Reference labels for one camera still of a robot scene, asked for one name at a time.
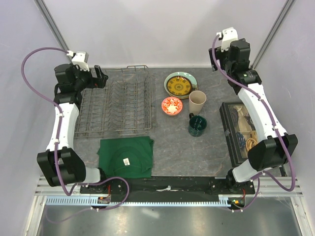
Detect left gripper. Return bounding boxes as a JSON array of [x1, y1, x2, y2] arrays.
[[70, 63, 108, 91]]

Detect mint green flower plate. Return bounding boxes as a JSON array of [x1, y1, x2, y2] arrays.
[[164, 72, 198, 91]]

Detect beige cup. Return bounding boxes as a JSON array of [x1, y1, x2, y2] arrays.
[[189, 90, 207, 115]]

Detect yellow patterned small plate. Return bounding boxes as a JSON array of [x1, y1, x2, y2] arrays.
[[166, 76, 192, 96]]

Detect white red pattern bowl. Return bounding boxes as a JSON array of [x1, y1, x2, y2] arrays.
[[161, 97, 183, 116]]

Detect dark green mug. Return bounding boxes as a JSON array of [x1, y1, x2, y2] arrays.
[[188, 113, 208, 137]]

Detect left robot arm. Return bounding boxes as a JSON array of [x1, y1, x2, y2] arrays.
[[37, 63, 108, 193]]

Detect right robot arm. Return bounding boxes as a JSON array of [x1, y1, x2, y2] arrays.
[[210, 36, 298, 194]]

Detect black glass lid box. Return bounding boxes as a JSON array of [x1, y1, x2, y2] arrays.
[[220, 102, 258, 167]]

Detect folded green cloth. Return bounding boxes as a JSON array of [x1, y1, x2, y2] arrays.
[[97, 136, 154, 178]]

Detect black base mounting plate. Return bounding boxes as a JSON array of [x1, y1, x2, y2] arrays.
[[80, 176, 255, 202]]

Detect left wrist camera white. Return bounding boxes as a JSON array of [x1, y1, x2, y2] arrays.
[[66, 50, 90, 71]]

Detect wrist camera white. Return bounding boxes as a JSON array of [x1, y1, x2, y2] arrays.
[[66, 50, 90, 71], [217, 27, 238, 52]]

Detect grey wire dish rack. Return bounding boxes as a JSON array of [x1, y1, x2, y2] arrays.
[[74, 65, 153, 138]]

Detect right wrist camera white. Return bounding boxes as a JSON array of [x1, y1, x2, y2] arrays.
[[217, 27, 238, 52]]

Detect blue slotted cable duct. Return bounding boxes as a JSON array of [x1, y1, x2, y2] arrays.
[[45, 196, 232, 207]]

